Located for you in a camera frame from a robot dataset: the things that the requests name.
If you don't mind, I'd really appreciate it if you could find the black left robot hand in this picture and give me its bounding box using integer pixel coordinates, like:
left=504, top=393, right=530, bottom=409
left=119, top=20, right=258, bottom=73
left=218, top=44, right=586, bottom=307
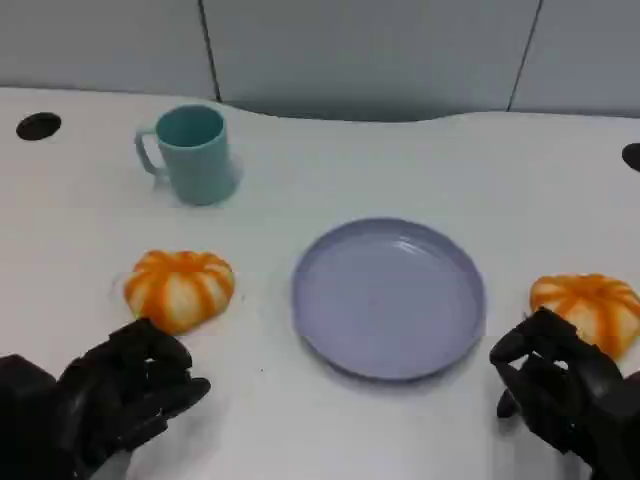
left=29, top=317, right=212, bottom=480

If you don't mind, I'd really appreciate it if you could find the orange and white bread roll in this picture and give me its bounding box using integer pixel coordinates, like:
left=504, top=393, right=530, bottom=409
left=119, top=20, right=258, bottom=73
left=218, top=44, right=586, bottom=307
left=529, top=272, right=640, bottom=362
left=123, top=249, right=237, bottom=337

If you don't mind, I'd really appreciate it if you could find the pale green mug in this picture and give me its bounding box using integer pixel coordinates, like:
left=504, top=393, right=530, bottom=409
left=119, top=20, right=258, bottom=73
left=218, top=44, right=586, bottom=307
left=134, top=104, right=244, bottom=206

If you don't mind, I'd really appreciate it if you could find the lilac plate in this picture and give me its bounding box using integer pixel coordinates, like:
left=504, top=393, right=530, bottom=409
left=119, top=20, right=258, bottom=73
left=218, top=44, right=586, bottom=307
left=291, top=216, right=488, bottom=383

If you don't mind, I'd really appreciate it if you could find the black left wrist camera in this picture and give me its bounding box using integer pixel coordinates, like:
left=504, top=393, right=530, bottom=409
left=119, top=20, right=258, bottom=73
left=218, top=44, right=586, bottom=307
left=0, top=353, right=59, bottom=480

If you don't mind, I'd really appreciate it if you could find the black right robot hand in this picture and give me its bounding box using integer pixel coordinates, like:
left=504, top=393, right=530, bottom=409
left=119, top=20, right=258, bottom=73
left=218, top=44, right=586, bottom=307
left=488, top=306, right=640, bottom=480

